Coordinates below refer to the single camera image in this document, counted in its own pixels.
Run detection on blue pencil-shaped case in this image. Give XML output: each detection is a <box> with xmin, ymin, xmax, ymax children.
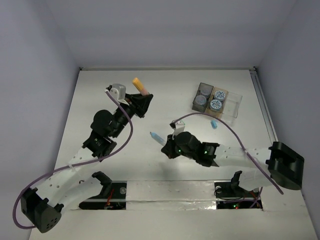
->
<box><xmin>150</xmin><ymin>132</ymin><xmax>166</xmax><ymax>147</ymax></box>

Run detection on orange eraser cap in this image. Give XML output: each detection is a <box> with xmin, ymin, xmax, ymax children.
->
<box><xmin>132</xmin><ymin>77</ymin><xmax>144</xmax><ymax>91</ymax></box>

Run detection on small blue eraser cap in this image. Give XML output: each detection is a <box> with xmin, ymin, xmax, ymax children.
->
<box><xmin>211</xmin><ymin>120</ymin><xmax>218</xmax><ymax>129</ymax></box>

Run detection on wooden bin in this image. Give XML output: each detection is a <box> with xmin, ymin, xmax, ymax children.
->
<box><xmin>205</xmin><ymin>87</ymin><xmax>229</xmax><ymax>118</ymax></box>

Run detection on clear plastic bin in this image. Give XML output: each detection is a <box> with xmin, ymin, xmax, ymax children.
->
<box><xmin>221</xmin><ymin>91</ymin><xmax>243</xmax><ymax>126</ymax></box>

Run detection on orange pencil-shaped case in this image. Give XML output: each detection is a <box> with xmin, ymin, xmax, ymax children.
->
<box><xmin>139</xmin><ymin>87</ymin><xmax>150</xmax><ymax>96</ymax></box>

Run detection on dark grey plastic bin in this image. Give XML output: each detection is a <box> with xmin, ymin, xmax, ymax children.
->
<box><xmin>192</xmin><ymin>82</ymin><xmax>214</xmax><ymax>113</ymax></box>

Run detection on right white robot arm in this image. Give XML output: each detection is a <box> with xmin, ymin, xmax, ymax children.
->
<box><xmin>161</xmin><ymin>131</ymin><xmax>305</xmax><ymax>196</ymax></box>

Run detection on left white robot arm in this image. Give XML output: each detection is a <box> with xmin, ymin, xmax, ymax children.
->
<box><xmin>14</xmin><ymin>90</ymin><xmax>154</xmax><ymax>233</ymax></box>

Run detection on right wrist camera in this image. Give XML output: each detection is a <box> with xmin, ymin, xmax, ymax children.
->
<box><xmin>169</xmin><ymin>120</ymin><xmax>186</xmax><ymax>138</ymax></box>

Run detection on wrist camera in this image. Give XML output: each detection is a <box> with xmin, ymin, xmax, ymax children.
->
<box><xmin>104</xmin><ymin>83</ymin><xmax>128</xmax><ymax>105</ymax></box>
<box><xmin>169</xmin><ymin>120</ymin><xmax>186</xmax><ymax>138</ymax></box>

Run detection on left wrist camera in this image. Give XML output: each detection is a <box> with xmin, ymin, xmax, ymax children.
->
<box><xmin>104</xmin><ymin>83</ymin><xmax>128</xmax><ymax>105</ymax></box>

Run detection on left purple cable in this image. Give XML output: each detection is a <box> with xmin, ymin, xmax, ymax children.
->
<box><xmin>12</xmin><ymin>90</ymin><xmax>135</xmax><ymax>230</ymax></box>

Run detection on purple cable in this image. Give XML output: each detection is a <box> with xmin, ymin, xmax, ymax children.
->
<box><xmin>172</xmin><ymin>112</ymin><xmax>285</xmax><ymax>208</ymax></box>
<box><xmin>12</xmin><ymin>90</ymin><xmax>135</xmax><ymax>230</ymax></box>

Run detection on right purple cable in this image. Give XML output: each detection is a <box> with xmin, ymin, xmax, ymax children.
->
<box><xmin>172</xmin><ymin>112</ymin><xmax>285</xmax><ymax>208</ymax></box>

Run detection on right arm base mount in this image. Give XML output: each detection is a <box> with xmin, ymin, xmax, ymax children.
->
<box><xmin>213</xmin><ymin>171</ymin><xmax>263</xmax><ymax>210</ymax></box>

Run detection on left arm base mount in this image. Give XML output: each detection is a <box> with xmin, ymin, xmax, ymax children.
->
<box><xmin>78</xmin><ymin>171</ymin><xmax>127</xmax><ymax>210</ymax></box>

